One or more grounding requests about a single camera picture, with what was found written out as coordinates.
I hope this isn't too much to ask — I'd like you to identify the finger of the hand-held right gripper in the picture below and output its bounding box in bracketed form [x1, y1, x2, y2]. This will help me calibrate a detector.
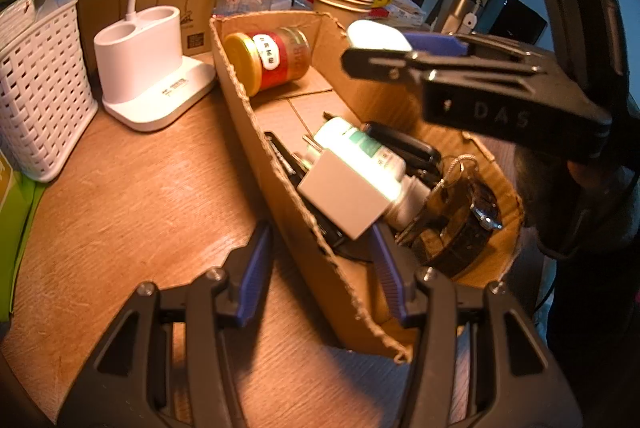
[402, 32, 532, 58]
[341, 46, 537, 82]

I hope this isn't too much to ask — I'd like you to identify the white earbuds case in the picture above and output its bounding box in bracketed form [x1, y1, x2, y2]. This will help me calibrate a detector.
[346, 19, 412, 54]

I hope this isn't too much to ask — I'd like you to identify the black monitor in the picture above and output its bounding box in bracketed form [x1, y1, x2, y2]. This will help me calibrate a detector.
[487, 0, 548, 44]

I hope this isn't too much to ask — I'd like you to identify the white plastic basket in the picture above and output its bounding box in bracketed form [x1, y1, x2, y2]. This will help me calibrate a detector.
[0, 0, 99, 183]

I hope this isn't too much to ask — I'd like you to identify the dark leather wristwatch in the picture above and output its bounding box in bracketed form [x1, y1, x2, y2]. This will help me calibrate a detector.
[395, 153, 503, 279]

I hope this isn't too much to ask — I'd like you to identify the person's right hand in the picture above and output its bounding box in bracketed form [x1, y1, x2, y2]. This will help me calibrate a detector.
[514, 143, 601, 234]

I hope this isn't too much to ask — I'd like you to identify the white charger adapter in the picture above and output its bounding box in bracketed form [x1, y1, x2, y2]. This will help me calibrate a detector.
[297, 135, 392, 240]

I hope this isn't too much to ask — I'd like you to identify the red tin can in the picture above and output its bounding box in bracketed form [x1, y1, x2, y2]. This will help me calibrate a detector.
[222, 26, 311, 98]

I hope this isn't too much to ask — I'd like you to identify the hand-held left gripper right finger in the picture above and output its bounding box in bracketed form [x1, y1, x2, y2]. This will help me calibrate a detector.
[370, 223, 583, 428]

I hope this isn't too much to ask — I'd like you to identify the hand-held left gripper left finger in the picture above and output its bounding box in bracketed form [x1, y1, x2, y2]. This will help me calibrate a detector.
[57, 221, 275, 428]

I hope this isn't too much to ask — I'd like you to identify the white tissue packet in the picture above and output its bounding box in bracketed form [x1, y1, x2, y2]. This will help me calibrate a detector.
[386, 0, 426, 26]

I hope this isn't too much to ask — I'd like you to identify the cardboard box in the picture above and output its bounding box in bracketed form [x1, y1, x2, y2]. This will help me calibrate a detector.
[209, 11, 525, 361]

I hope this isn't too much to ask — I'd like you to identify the green carton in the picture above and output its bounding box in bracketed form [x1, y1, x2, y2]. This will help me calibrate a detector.
[0, 153, 46, 321]

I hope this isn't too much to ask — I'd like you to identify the white pill bottle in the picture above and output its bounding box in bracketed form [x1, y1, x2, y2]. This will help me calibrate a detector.
[312, 117, 431, 229]

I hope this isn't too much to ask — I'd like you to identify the steel tumbler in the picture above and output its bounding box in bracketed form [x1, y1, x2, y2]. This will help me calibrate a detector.
[440, 0, 483, 34]

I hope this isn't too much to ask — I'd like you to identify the black cable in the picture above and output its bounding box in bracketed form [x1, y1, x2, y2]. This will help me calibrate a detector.
[517, 0, 640, 169]

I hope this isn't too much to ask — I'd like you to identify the white desk lamp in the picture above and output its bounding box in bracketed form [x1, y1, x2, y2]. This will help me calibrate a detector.
[94, 0, 218, 132]

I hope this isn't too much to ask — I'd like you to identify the black car key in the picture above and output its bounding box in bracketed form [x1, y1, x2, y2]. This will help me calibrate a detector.
[362, 121, 442, 174]

